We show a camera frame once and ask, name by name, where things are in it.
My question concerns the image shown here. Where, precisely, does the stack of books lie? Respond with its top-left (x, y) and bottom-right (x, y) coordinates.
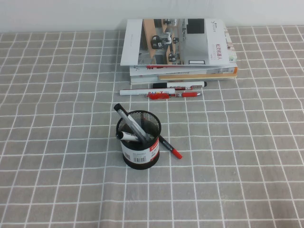
top-left (129, 27), bottom-right (238, 77)

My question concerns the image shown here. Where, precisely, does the white paint marker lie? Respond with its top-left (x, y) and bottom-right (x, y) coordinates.
top-left (119, 88), bottom-right (176, 96)

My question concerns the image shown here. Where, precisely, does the black pen red cap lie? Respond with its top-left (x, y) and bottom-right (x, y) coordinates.
top-left (158, 134), bottom-right (183, 160)

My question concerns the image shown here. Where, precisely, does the tan book orange spine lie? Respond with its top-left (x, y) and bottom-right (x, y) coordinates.
top-left (158, 71), bottom-right (238, 81)

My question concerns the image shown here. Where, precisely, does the grey pen black cap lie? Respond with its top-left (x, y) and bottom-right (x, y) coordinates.
top-left (113, 103), bottom-right (152, 145)

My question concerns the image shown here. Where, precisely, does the magazine with office photo cover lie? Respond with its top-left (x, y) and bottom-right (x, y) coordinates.
top-left (120, 18), bottom-right (231, 67)

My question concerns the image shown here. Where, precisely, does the plain white book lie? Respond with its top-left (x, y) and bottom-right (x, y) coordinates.
top-left (130, 75), bottom-right (160, 86)

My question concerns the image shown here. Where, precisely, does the red gel pen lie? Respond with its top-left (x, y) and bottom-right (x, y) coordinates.
top-left (146, 92), bottom-right (203, 100)

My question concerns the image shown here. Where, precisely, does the white whiteboard marker black cap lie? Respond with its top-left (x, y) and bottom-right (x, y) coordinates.
top-left (152, 81), bottom-right (208, 89)

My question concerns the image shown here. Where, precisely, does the black mesh pen holder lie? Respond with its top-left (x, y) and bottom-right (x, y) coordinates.
top-left (115, 110), bottom-right (161, 170)

